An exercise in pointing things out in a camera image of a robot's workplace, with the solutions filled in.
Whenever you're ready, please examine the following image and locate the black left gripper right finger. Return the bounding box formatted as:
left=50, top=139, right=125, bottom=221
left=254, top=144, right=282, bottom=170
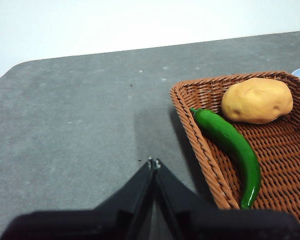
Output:
left=154, top=158, right=300, bottom=240

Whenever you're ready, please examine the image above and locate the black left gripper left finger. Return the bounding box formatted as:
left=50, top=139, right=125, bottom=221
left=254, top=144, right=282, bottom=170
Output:
left=0, top=159, right=156, bottom=240

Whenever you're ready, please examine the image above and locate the green chili pepper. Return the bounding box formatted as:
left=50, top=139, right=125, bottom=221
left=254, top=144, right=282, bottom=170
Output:
left=189, top=107, right=262, bottom=210

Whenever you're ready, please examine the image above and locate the brown wicker basket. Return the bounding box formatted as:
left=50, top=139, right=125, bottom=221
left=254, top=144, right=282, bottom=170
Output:
left=169, top=71, right=300, bottom=237

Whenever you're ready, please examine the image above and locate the yellow-brown potato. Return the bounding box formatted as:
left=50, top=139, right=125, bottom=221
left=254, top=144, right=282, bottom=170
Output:
left=221, top=77, right=294, bottom=125

